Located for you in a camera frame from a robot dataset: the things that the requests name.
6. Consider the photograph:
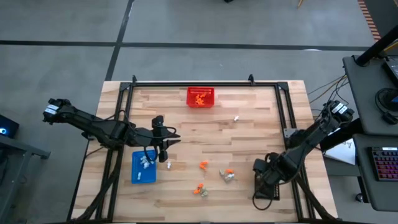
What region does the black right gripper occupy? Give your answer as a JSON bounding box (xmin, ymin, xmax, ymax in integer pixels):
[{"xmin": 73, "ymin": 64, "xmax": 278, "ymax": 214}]
[{"xmin": 252, "ymin": 152, "xmax": 296, "ymax": 195}]

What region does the grey desk with cable coil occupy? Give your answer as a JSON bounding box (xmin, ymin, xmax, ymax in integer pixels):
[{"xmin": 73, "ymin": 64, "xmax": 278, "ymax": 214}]
[{"xmin": 343, "ymin": 55, "xmax": 398, "ymax": 136}]

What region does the black stand pole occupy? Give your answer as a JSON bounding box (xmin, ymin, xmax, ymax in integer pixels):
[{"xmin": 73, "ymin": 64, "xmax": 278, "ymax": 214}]
[{"xmin": 355, "ymin": 24, "xmax": 398, "ymax": 67}]

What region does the black cable coil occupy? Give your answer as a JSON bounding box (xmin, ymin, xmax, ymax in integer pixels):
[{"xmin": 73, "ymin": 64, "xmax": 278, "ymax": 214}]
[{"xmin": 374, "ymin": 87, "xmax": 398, "ymax": 126}]

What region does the grey desk with keyboard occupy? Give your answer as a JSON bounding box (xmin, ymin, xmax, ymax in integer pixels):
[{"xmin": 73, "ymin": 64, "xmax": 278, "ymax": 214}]
[{"xmin": 353, "ymin": 133, "xmax": 398, "ymax": 213}]

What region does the red plastic basket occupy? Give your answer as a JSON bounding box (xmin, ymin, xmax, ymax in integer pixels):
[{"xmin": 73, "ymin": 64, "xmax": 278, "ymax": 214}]
[{"xmin": 187, "ymin": 86, "xmax": 215, "ymax": 109}]

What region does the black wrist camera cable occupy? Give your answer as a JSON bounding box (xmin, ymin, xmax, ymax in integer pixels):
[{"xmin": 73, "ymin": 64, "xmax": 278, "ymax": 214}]
[
  {"xmin": 251, "ymin": 152, "xmax": 275, "ymax": 211},
  {"xmin": 118, "ymin": 108, "xmax": 178, "ymax": 162}
]

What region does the black laptop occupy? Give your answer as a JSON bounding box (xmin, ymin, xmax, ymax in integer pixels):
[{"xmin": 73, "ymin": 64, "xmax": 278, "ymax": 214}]
[{"xmin": 381, "ymin": 57, "xmax": 398, "ymax": 88}]

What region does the black plastic basket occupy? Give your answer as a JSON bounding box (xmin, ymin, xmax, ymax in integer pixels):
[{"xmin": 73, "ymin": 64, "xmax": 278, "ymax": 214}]
[{"xmin": 254, "ymin": 174, "xmax": 280, "ymax": 201}]

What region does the grey metal cart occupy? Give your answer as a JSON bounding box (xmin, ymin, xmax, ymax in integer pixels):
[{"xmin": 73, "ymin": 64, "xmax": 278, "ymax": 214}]
[{"xmin": 0, "ymin": 135, "xmax": 52, "ymax": 224}]

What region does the orange striped floor tape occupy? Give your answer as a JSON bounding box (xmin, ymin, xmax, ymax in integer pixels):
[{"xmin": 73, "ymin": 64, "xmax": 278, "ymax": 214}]
[{"xmin": 357, "ymin": 0, "xmax": 382, "ymax": 42}]

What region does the black backlit keyboard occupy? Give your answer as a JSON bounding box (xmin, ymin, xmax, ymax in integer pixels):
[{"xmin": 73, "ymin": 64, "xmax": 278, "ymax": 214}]
[{"xmin": 369, "ymin": 146, "xmax": 398, "ymax": 182}]

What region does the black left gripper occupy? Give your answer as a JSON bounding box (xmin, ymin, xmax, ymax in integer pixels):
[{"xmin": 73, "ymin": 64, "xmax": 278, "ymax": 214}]
[{"xmin": 124, "ymin": 114, "xmax": 182, "ymax": 163}]

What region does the black computer with blue light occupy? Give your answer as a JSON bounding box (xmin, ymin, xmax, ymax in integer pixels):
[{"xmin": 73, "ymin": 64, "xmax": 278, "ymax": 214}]
[{"xmin": 0, "ymin": 114, "xmax": 20, "ymax": 140}]

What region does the silver mounting bracket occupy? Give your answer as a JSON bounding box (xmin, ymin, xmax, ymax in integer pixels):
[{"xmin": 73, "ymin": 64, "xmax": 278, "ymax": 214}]
[{"xmin": 283, "ymin": 128, "xmax": 300, "ymax": 140}]

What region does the blue plastic basket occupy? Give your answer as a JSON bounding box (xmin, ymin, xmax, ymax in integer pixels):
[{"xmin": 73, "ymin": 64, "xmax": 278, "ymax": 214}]
[{"xmin": 131, "ymin": 149, "xmax": 157, "ymax": 185}]

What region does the black aluminium table frame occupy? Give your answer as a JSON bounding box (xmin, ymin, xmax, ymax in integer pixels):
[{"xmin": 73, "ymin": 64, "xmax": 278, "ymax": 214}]
[{"xmin": 70, "ymin": 81, "xmax": 340, "ymax": 224}]

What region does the white paper sheet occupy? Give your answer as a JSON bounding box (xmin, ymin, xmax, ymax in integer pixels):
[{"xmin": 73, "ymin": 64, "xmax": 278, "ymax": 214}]
[{"xmin": 323, "ymin": 138, "xmax": 356, "ymax": 166}]

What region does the black floor cable bundle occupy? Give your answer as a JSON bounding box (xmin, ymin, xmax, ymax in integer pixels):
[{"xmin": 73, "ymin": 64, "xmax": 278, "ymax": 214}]
[{"xmin": 307, "ymin": 74, "xmax": 351, "ymax": 119}]

